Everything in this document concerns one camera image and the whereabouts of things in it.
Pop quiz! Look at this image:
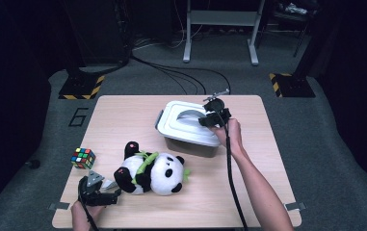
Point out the panda plush toy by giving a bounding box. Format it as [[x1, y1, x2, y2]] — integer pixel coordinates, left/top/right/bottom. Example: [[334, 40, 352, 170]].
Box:
[[102, 141, 192, 196]]

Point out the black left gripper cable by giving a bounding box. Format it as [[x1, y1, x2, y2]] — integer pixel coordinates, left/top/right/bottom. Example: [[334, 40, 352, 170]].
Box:
[[78, 179, 100, 231]]

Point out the white metal stand frame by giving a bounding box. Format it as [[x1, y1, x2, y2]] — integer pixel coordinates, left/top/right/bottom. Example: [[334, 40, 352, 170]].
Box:
[[182, 0, 267, 66]]

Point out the person's left hand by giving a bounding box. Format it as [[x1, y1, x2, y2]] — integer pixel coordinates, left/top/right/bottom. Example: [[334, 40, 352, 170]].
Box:
[[70, 200, 107, 231]]

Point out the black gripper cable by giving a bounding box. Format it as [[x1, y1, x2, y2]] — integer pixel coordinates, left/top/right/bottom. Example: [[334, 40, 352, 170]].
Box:
[[214, 110, 249, 231], [78, 179, 100, 231]]

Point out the black yellow striped stand base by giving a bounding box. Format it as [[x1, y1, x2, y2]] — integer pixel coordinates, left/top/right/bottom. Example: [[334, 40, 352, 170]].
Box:
[[269, 72, 316, 98], [58, 74, 106, 100]]

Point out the person's right hand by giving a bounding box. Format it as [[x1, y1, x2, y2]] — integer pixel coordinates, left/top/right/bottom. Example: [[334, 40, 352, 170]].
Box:
[[210, 117, 245, 156]]

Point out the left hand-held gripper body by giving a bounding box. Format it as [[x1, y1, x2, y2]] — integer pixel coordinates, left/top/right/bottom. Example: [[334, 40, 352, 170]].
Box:
[[78, 170, 109, 206]]

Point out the white floor cable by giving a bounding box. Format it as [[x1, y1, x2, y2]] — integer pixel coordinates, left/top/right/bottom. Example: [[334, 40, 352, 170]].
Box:
[[132, 18, 204, 52]]

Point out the colourful puzzle cube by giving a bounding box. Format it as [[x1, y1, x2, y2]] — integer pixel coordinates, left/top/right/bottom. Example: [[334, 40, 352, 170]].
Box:
[[70, 147, 97, 170]]

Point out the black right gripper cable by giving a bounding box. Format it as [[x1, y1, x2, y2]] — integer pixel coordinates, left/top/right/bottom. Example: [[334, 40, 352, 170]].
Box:
[[214, 110, 249, 231]]

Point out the grey tape strip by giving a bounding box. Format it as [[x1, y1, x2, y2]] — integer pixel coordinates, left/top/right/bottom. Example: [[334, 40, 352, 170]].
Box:
[[48, 201, 71, 212], [284, 201, 307, 212]]

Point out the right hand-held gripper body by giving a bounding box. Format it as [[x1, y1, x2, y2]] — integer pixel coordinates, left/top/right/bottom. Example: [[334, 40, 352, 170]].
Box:
[[202, 89, 232, 128]]

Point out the black floor cable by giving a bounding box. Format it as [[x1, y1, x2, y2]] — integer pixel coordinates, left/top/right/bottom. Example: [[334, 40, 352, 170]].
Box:
[[130, 52, 232, 96], [151, 64, 207, 96]]

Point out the dark chair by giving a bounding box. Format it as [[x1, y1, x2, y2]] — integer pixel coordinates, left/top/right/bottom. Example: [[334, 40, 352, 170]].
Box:
[[261, 0, 314, 59]]

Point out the white box lid grey handle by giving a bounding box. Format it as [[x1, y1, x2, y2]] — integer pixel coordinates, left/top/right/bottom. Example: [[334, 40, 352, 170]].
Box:
[[156, 100, 223, 148]]

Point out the grey plastic storage box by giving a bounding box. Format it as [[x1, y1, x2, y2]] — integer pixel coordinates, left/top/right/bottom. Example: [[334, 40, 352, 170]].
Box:
[[154, 109, 221, 159]]

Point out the black cabinet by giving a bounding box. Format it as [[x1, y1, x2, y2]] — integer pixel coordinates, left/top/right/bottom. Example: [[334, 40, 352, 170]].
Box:
[[62, 0, 131, 65]]

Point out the white crumpled cloth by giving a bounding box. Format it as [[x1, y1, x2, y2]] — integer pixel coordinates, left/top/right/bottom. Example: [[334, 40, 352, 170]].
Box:
[[283, 2, 309, 15]]

